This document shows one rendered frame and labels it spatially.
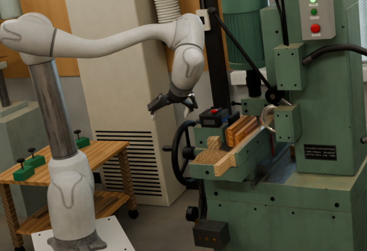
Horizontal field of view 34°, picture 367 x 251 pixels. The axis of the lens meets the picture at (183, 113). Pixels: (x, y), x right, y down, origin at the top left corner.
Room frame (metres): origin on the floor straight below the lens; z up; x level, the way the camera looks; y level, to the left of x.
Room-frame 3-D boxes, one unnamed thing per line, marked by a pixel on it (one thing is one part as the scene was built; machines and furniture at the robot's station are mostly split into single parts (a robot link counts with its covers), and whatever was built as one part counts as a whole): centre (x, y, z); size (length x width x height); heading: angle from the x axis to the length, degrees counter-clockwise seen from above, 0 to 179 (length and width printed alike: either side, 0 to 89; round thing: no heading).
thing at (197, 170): (2.31, -0.20, 0.87); 0.61 x 0.30 x 0.06; 149
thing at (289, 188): (2.19, -0.40, 0.76); 0.57 x 0.45 x 0.09; 59
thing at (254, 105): (2.25, -0.31, 1.03); 0.14 x 0.07 x 0.09; 59
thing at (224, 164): (2.15, -0.23, 0.92); 0.54 x 0.02 x 0.04; 149
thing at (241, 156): (2.23, -0.32, 0.93); 0.60 x 0.02 x 0.06; 149
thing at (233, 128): (2.27, -0.22, 0.94); 0.19 x 0.02 x 0.07; 149
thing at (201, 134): (2.35, -0.12, 0.91); 0.15 x 0.14 x 0.09; 149
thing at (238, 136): (2.26, -0.25, 0.93); 0.24 x 0.02 x 0.06; 149
